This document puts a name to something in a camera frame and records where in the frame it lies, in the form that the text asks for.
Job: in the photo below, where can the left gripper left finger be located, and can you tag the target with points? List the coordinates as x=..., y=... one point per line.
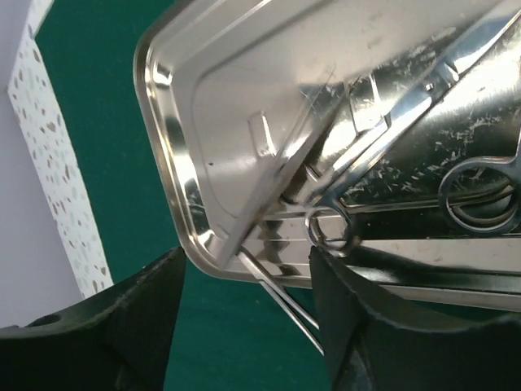
x=118, y=339

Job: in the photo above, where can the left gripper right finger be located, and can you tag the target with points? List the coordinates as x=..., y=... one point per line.
x=375, y=340

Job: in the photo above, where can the green surgical cloth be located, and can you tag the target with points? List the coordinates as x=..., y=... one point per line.
x=229, y=335

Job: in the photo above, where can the steel forceps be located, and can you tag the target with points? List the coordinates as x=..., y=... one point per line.
x=452, y=97

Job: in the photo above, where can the steel instrument tray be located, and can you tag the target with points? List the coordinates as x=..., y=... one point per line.
x=237, y=97

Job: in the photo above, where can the steel surgical scissors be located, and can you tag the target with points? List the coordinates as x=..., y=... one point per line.
x=480, y=227

